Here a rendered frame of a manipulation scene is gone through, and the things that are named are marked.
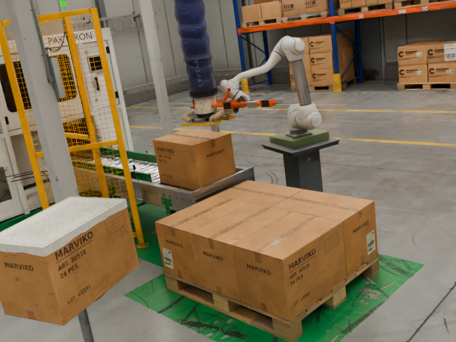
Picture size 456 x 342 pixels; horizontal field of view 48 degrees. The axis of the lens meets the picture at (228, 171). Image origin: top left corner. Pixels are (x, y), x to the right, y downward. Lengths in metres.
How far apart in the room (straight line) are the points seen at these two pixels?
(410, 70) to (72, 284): 9.31
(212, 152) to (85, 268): 1.92
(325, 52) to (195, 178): 8.08
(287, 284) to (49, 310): 1.28
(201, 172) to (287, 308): 1.54
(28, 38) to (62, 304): 2.17
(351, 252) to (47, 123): 2.40
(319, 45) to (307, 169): 7.63
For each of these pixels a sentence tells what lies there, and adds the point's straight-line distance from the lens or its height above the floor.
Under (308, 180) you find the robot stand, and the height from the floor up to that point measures 0.43.
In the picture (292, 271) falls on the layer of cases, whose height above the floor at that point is 0.43.
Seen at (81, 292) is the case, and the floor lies 0.71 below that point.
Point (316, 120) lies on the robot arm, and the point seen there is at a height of 0.98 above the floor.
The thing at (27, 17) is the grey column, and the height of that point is 2.07.
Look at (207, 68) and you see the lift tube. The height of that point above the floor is 1.53.
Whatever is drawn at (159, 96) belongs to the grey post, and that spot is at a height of 0.97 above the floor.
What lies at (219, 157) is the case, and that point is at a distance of 4.28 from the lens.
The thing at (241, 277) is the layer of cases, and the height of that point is 0.33.
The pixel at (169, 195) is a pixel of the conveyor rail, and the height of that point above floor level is 0.53.
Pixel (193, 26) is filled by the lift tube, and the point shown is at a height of 1.85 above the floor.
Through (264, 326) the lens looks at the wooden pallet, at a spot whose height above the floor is 0.02.
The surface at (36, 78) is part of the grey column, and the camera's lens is 4.10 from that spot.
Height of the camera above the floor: 1.86
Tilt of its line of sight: 16 degrees down
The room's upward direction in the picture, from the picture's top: 8 degrees counter-clockwise
